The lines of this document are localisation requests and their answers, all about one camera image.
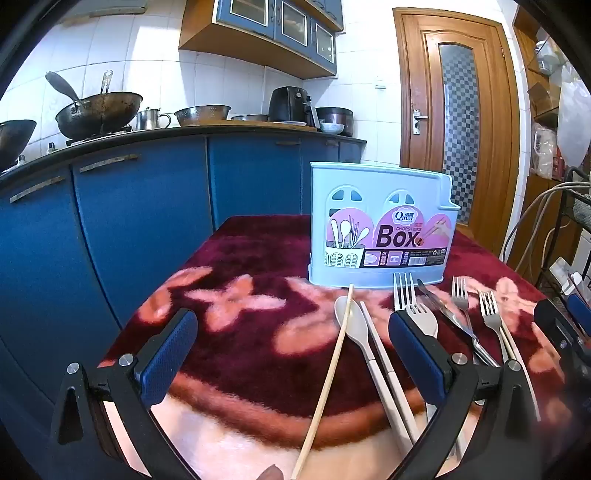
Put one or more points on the cardboard box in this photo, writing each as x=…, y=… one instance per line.
x=542, y=99

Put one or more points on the large dark wok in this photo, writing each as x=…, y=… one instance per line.
x=99, y=113

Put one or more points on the red bottles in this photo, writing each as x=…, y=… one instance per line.
x=559, y=164

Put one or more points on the glass jar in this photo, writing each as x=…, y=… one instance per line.
x=544, y=60

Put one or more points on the white power strip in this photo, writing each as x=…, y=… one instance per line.
x=561, y=270

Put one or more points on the white plastic bag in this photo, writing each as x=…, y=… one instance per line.
x=575, y=120

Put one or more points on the white fork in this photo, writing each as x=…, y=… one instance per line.
x=422, y=318

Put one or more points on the black air fryer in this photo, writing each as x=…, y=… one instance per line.
x=291, y=105

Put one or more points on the white wall switch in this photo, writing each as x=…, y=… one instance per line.
x=380, y=84

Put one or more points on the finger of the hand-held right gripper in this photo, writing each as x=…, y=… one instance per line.
x=554, y=323

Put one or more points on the steel colander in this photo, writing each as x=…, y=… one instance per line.
x=202, y=115

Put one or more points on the white bowl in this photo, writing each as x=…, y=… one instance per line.
x=331, y=127

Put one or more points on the small dark wok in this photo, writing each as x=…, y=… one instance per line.
x=14, y=141

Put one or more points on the wooden door with glass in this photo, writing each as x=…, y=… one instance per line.
x=415, y=69

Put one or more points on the steel kettle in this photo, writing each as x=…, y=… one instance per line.
x=150, y=119

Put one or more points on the beige spoon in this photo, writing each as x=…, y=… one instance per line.
x=356, y=324

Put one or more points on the steel bowl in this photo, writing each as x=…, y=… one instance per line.
x=249, y=117

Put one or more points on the wooden shelf unit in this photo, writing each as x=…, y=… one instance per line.
x=524, y=41

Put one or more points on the metal fork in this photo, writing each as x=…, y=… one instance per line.
x=491, y=318
x=461, y=300

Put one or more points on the blue kitchen base cabinet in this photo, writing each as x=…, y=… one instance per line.
x=138, y=221

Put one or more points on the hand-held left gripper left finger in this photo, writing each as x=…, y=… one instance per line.
x=168, y=350

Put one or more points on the white tray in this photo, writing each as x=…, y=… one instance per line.
x=288, y=123

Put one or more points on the light blue chopstick box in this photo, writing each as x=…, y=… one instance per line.
x=369, y=194

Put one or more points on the dark cooker pot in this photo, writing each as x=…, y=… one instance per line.
x=336, y=115

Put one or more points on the metal table knife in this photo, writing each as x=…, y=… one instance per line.
x=443, y=309

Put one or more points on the thin wooden chopstick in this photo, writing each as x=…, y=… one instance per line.
x=344, y=323

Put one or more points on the gas stove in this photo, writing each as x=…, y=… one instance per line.
x=92, y=137

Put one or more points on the red floral blanket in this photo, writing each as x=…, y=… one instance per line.
x=240, y=360

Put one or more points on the blue wooden wall cabinet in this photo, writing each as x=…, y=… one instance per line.
x=258, y=46

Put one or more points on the white food bag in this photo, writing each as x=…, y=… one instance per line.
x=545, y=147

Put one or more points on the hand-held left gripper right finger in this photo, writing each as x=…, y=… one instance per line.
x=415, y=350

